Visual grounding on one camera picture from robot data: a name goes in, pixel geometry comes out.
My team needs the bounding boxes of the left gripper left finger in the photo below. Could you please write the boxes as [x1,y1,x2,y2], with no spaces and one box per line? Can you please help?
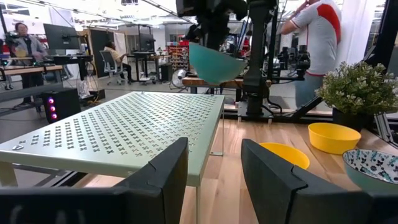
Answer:
[0,137,189,224]

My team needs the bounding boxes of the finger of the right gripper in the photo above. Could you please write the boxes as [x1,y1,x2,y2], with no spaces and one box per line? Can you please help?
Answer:
[200,26,233,52]

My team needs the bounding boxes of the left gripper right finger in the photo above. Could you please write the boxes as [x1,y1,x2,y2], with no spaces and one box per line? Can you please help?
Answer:
[241,138,398,224]

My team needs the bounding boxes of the teal floral patterned bowl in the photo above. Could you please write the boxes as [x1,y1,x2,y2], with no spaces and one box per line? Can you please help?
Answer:
[188,42,248,85]
[342,148,398,191]

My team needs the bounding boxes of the yellow plastic bowl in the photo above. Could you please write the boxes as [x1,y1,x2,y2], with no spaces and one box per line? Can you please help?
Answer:
[307,122,362,156]
[259,142,311,170]

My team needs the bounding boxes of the red storage rack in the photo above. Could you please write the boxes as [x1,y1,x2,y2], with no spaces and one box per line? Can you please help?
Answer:
[167,43,190,72]

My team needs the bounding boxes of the wooden workstation table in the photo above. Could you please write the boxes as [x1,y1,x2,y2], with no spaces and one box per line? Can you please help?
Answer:
[182,76,273,94]

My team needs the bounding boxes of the silver floor fan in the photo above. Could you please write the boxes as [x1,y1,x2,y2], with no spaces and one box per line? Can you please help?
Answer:
[170,68,189,90]

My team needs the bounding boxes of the black computer monitor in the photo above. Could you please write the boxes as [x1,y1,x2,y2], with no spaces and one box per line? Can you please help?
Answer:
[138,32,156,53]
[42,23,81,50]

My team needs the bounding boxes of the pale green perforated metal shelf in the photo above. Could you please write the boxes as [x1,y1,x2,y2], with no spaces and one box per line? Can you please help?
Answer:
[0,90,225,224]

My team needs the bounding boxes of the black desk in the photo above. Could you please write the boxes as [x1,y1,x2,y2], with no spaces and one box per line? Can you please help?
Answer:
[51,54,94,82]
[133,51,172,83]

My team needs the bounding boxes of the person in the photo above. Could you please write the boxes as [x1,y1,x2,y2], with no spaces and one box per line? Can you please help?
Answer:
[103,41,135,84]
[280,0,343,110]
[6,22,48,108]

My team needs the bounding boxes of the grey office chair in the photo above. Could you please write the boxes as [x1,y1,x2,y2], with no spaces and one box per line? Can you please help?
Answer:
[99,50,124,86]

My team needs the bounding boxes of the black partition panel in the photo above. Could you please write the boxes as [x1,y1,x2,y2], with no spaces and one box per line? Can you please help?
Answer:
[89,29,115,78]

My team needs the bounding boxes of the black computer tower pink lights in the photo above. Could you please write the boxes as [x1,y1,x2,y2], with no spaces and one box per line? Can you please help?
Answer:
[42,87,82,124]

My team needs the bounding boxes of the white plastic bag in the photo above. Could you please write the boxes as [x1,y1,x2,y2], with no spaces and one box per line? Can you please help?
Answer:
[76,79,91,99]

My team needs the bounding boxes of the potted plant with white flowers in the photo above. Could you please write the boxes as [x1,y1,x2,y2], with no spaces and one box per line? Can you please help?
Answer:
[315,61,398,133]

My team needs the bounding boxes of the white curtain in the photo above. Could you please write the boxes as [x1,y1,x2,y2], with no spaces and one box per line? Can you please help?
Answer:
[337,0,379,68]

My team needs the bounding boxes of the wooden desk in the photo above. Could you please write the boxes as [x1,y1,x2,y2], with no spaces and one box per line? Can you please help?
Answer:
[0,63,65,91]

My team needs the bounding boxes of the black aluminium rig frame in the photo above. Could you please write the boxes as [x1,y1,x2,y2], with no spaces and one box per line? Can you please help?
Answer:
[223,0,398,147]

